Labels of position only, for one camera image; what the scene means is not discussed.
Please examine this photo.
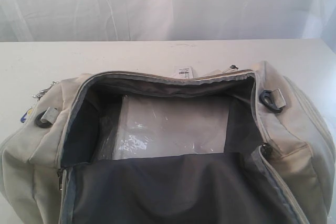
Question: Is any beige duffel bag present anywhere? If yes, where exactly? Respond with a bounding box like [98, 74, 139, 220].
[1, 62, 335, 223]

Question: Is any colourful keychain tag bundle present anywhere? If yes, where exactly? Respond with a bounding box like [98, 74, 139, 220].
[19, 80, 60, 124]

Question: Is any clear plastic packet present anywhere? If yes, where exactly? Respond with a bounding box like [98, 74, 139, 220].
[94, 95, 230, 160]

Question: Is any white paper hang tag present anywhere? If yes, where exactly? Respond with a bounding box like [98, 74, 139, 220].
[171, 66, 194, 80]

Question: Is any white backdrop curtain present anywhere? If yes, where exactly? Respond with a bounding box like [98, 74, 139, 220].
[1, 0, 335, 43]

